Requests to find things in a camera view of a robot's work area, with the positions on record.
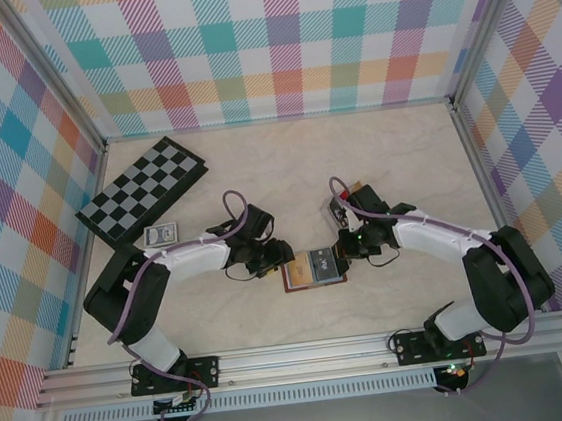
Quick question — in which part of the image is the small controller board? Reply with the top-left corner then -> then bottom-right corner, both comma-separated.
152,390 -> 206,420
435,359 -> 476,391

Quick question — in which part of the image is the clear plastic card box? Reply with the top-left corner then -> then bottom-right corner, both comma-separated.
316,179 -> 370,235

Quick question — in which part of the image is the brown leather card holder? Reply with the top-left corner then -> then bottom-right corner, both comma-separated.
278,244 -> 351,295

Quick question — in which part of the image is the black grey chessboard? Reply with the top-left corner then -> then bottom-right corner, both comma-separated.
67,131 -> 218,254

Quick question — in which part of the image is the aluminium frame post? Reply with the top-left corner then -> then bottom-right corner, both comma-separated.
0,0 -> 111,164
438,0 -> 538,109

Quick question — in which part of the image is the black VIP card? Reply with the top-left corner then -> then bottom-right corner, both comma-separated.
308,246 -> 342,287

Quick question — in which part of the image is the aluminium frame bar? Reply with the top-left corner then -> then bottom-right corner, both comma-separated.
38,142 -> 131,370
449,93 -> 547,322

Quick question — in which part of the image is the purple cable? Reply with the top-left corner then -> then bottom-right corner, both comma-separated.
92,188 -> 275,421
328,156 -> 545,408

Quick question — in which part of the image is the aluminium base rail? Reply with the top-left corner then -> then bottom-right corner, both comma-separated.
29,314 -> 562,412

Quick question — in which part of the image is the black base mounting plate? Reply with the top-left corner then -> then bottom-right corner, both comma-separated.
127,353 -> 224,399
389,323 -> 490,369

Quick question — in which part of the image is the blue playing card deck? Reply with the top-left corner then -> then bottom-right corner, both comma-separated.
141,221 -> 184,250

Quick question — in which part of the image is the perforated cable tray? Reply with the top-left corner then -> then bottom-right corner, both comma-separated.
59,372 -> 441,421

